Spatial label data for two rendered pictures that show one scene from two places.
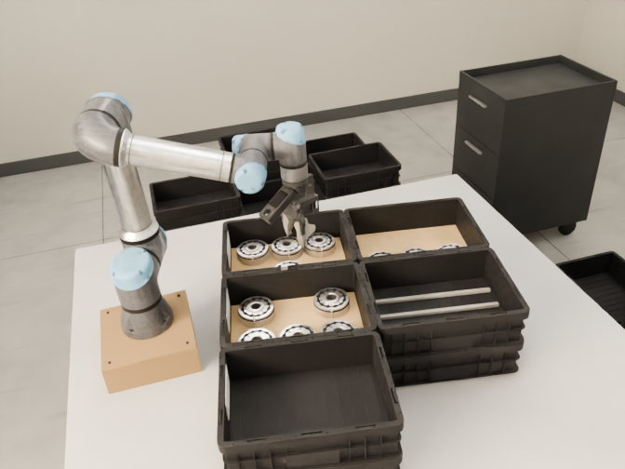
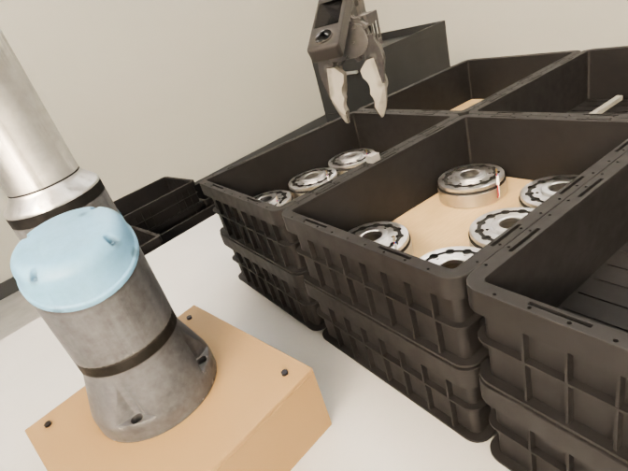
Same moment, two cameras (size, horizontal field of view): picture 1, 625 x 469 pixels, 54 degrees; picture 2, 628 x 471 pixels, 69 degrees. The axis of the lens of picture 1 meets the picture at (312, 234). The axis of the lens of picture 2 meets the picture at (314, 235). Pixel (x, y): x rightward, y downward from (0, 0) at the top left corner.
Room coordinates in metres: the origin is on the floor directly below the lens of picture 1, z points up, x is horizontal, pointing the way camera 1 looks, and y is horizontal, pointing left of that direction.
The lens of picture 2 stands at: (0.90, 0.47, 1.16)
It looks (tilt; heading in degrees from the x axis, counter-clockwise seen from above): 26 degrees down; 336
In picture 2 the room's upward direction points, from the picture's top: 17 degrees counter-clockwise
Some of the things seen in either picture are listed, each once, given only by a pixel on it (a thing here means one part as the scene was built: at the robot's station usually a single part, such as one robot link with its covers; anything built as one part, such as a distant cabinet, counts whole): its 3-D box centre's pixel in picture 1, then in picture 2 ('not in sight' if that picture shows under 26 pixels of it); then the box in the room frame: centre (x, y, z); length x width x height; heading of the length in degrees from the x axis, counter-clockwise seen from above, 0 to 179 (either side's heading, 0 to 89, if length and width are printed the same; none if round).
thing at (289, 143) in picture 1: (290, 144); not in sight; (1.51, 0.04, 1.29); 0.09 x 0.08 x 0.11; 89
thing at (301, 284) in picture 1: (296, 318); (466, 211); (1.30, 0.06, 0.87); 0.40 x 0.30 x 0.11; 94
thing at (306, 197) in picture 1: (298, 195); (347, 18); (1.52, 0.03, 1.13); 0.09 x 0.08 x 0.12; 126
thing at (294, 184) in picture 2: (286, 245); (312, 178); (1.67, 0.09, 0.86); 0.10 x 0.10 x 0.01
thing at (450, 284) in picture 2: (294, 303); (462, 177); (1.30, 0.06, 0.92); 0.40 x 0.30 x 0.02; 94
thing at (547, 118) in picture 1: (522, 157); (392, 122); (2.97, -1.15, 0.45); 0.62 x 0.45 x 0.90; 104
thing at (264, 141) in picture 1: (253, 151); not in sight; (1.50, 0.14, 1.29); 0.11 x 0.11 x 0.08; 89
